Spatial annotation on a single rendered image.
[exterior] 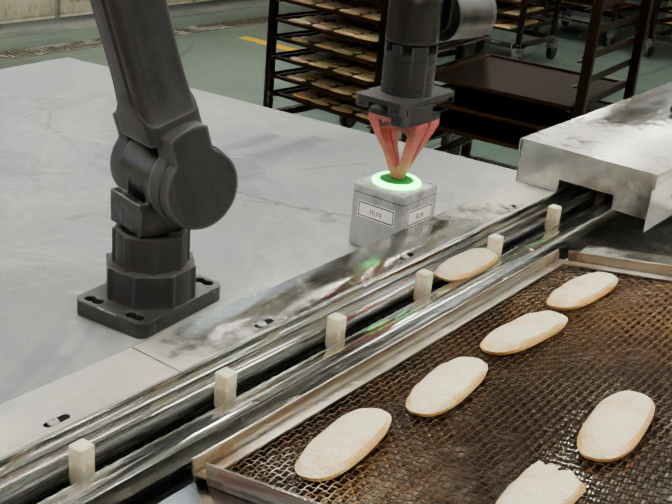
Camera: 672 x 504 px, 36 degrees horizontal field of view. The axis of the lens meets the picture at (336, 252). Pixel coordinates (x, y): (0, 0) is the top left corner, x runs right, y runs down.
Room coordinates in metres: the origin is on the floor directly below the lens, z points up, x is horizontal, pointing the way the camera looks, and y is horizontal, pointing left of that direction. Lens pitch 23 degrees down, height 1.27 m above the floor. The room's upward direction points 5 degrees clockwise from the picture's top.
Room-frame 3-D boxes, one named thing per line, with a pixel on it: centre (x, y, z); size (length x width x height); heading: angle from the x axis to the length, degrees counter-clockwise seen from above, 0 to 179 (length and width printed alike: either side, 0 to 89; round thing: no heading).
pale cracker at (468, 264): (0.99, -0.14, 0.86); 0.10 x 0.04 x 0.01; 144
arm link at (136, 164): (0.91, 0.16, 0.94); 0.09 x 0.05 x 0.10; 132
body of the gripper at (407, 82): (1.11, -0.06, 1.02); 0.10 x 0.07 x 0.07; 144
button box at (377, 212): (1.11, -0.06, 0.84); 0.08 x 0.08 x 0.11; 54
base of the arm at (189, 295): (0.90, 0.17, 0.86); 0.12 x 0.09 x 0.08; 150
